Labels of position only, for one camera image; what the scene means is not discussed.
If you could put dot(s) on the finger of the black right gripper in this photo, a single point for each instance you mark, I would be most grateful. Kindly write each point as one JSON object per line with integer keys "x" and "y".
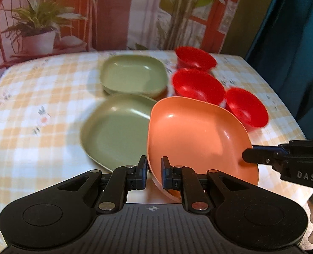
{"x": 263, "y": 154}

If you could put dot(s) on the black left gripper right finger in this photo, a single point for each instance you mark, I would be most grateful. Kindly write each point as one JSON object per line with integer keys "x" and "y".
{"x": 185, "y": 180}

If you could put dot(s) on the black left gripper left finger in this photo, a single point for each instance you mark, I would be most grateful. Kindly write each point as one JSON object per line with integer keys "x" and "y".
{"x": 115, "y": 186}

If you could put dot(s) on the orange square plate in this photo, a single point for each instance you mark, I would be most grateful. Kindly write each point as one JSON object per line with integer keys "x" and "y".
{"x": 198, "y": 135}

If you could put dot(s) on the red bowl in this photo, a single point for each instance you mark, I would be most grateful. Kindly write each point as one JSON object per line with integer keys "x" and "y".
{"x": 199, "y": 85}
{"x": 247, "y": 108}
{"x": 194, "y": 58}

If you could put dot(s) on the near green square plate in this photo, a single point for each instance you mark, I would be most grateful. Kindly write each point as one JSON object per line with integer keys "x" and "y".
{"x": 115, "y": 134}

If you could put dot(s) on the green square plate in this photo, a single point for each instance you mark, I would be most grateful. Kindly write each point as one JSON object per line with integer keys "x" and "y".
{"x": 115, "y": 134}
{"x": 133, "y": 74}

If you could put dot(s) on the far green square plate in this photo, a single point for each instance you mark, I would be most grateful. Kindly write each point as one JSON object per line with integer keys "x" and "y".
{"x": 133, "y": 74}

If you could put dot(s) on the dark teal curtain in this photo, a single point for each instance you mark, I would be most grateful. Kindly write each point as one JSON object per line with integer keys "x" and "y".
{"x": 282, "y": 53}

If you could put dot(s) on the printed room scene backdrop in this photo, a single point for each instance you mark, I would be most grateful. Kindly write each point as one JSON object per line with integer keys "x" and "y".
{"x": 37, "y": 28}

